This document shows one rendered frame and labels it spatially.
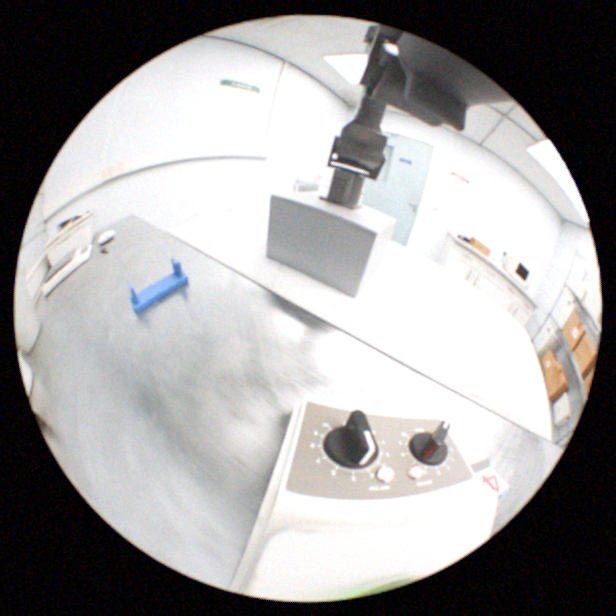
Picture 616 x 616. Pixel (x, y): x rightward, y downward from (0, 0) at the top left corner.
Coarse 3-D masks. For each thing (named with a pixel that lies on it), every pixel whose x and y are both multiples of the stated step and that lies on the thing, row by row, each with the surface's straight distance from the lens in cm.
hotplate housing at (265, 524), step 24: (288, 432) 12; (288, 456) 10; (264, 504) 9; (288, 504) 9; (312, 504) 9; (336, 504) 9; (360, 504) 10; (384, 504) 10; (408, 504) 11; (432, 504) 12; (456, 504) 13; (264, 528) 10; (240, 576) 12
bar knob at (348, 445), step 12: (348, 420) 11; (360, 420) 11; (336, 432) 11; (348, 432) 11; (360, 432) 10; (372, 432) 10; (324, 444) 11; (336, 444) 11; (348, 444) 11; (360, 444) 10; (372, 444) 10; (336, 456) 10; (348, 456) 10; (360, 456) 10; (372, 456) 11
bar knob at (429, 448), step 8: (440, 424) 14; (448, 424) 14; (424, 432) 15; (440, 432) 13; (416, 440) 14; (424, 440) 14; (432, 440) 12; (440, 440) 12; (416, 448) 13; (424, 448) 13; (432, 448) 12; (440, 448) 14; (416, 456) 13; (424, 456) 13; (432, 456) 13; (440, 456) 14; (432, 464) 13
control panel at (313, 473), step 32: (320, 416) 13; (384, 416) 15; (320, 448) 11; (384, 448) 12; (448, 448) 16; (288, 480) 9; (320, 480) 10; (352, 480) 10; (384, 480) 11; (416, 480) 12; (448, 480) 13
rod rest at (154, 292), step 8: (176, 264) 29; (176, 272) 31; (160, 280) 32; (168, 280) 31; (176, 280) 30; (184, 280) 30; (152, 288) 31; (160, 288) 30; (168, 288) 29; (136, 296) 28; (144, 296) 30; (152, 296) 29; (160, 296) 29; (136, 304) 29; (144, 304) 29; (136, 312) 29
